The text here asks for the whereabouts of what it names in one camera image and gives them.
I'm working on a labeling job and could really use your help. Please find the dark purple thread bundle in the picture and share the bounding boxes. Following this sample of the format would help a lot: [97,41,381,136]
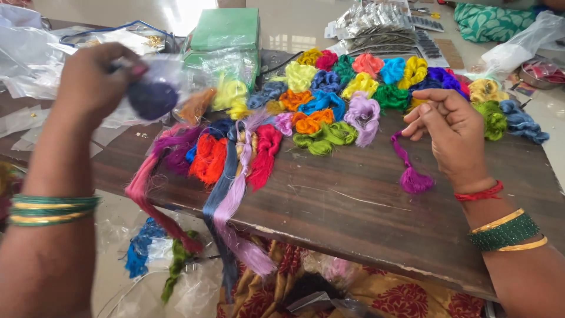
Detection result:
[128,82,180,121]

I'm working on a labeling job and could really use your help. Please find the scissors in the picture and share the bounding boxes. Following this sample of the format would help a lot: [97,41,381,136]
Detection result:
[411,5,441,19]

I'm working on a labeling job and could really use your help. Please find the green beaded bangle band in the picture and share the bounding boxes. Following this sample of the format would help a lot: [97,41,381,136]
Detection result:
[468,213,542,251]

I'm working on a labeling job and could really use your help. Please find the pile of silver packets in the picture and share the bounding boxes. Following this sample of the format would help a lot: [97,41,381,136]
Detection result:
[324,2,418,56]

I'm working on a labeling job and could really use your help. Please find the small clear plastic pouch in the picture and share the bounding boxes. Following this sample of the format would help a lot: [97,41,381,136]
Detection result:
[110,54,208,123]

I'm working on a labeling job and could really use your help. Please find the teal patterned cloth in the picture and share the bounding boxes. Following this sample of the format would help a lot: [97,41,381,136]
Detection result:
[454,2,546,44]

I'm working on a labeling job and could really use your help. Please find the steel bowl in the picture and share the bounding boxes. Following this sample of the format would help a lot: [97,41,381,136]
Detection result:
[518,59,565,91]

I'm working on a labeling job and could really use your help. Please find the blue loose thread skein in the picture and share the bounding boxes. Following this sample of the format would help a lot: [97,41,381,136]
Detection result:
[124,216,168,279]

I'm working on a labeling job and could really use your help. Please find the heap of clear plastic bags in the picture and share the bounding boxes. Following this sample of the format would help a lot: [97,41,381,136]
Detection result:
[0,4,177,157]

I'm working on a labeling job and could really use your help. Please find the stack of green gold bangles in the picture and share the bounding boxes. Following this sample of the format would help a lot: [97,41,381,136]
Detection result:
[8,194,101,227]

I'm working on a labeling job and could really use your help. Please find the blue-trimmed plastic bag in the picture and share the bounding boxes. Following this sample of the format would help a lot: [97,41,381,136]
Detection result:
[59,20,176,48]

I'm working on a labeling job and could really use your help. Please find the person's right hand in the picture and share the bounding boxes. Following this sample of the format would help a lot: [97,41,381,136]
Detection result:
[401,88,497,191]

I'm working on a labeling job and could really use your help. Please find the cards of black hairpins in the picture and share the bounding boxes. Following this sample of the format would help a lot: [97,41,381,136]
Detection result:
[408,15,449,68]

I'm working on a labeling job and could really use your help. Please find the heap of coloured thread bundles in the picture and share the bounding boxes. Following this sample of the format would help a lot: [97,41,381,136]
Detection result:
[246,48,551,156]

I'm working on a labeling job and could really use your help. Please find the person's red yellow floral clothing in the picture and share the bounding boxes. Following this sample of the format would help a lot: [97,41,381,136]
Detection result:
[216,236,486,318]

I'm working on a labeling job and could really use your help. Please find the white plastic bag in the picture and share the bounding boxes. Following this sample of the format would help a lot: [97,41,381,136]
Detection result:
[479,11,565,81]

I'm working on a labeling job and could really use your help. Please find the magenta thread tassel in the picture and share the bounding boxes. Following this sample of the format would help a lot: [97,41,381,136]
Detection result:
[390,131,436,195]

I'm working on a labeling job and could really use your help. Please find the row of long hanging skeins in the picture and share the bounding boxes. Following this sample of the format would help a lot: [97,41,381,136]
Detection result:
[124,110,284,305]

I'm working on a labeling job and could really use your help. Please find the person's left hand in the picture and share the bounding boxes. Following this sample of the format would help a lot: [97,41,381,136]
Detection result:
[53,43,149,133]

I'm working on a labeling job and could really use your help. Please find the green loose thread skein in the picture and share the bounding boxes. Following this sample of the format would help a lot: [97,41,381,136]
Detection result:
[160,230,200,304]

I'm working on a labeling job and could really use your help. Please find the thin gold bangle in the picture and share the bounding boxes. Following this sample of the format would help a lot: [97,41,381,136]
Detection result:
[496,235,549,253]
[470,208,526,234]

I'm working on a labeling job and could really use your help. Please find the brown card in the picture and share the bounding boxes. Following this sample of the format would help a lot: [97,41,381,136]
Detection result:
[435,39,465,70]

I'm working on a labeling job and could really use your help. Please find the green box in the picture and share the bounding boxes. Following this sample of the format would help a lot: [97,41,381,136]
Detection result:
[181,8,261,82]

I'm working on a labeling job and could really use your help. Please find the crumpled clear plastic sheet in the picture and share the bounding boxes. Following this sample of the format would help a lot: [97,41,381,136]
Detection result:
[95,211,225,318]

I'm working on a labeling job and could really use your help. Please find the clear bag with yellow thread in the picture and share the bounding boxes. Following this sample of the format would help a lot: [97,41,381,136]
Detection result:
[177,48,262,125]

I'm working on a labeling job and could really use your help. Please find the black cable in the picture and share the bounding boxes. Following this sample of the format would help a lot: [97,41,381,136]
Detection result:
[260,50,306,77]

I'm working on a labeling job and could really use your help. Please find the red thread bracelet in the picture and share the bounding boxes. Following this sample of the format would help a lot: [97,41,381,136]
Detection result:
[454,180,504,203]

